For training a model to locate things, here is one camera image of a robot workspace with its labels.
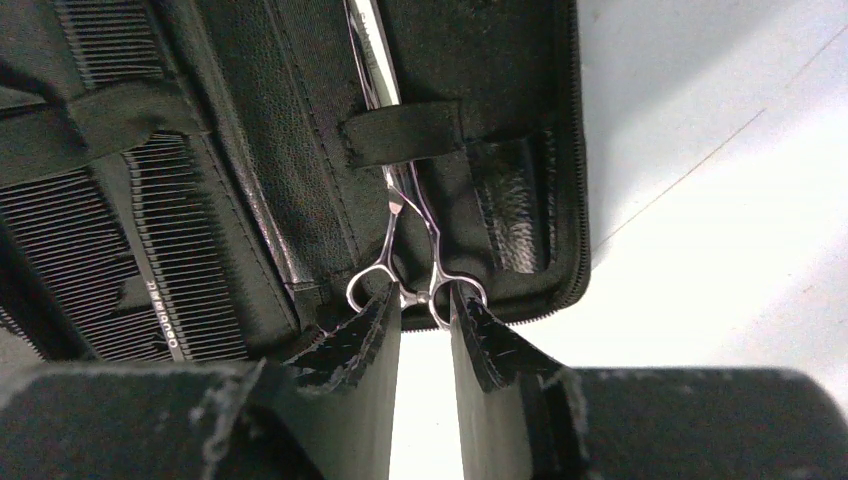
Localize silver scissors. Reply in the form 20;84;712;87
341;0;490;331

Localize black handled comb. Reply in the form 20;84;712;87
1;168;173;362

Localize black straight comb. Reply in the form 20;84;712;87
54;1;248;362

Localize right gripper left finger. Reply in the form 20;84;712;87
1;285;401;479

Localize black zippered tool case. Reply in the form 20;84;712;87
1;1;591;360

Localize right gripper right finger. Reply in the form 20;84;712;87
450;285;847;479

